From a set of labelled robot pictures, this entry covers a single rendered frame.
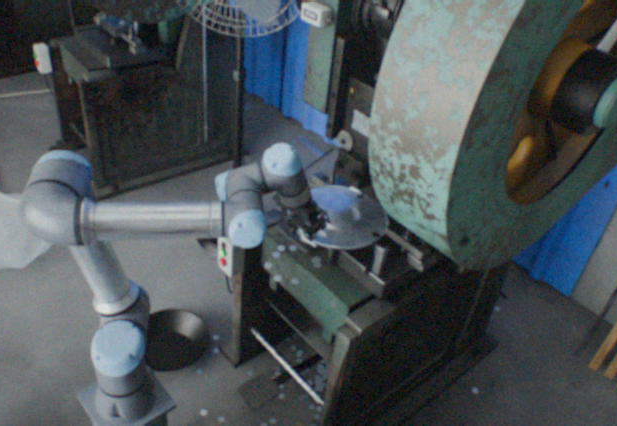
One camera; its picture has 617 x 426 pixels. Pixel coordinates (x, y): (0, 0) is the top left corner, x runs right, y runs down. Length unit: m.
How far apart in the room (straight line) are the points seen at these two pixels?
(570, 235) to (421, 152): 1.82
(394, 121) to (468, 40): 0.18
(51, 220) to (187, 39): 1.88
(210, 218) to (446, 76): 0.52
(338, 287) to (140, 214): 0.66
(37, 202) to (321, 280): 0.79
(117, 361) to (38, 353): 0.98
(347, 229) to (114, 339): 0.66
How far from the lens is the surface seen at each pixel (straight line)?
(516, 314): 2.63
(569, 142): 1.47
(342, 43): 1.40
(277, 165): 1.16
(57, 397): 2.17
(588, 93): 1.12
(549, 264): 2.78
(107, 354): 1.37
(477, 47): 0.83
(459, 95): 0.84
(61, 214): 1.12
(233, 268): 1.74
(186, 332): 2.26
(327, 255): 1.59
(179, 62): 2.90
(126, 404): 1.48
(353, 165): 1.47
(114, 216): 1.11
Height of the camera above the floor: 1.72
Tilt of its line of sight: 36 degrees down
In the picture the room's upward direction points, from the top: 6 degrees clockwise
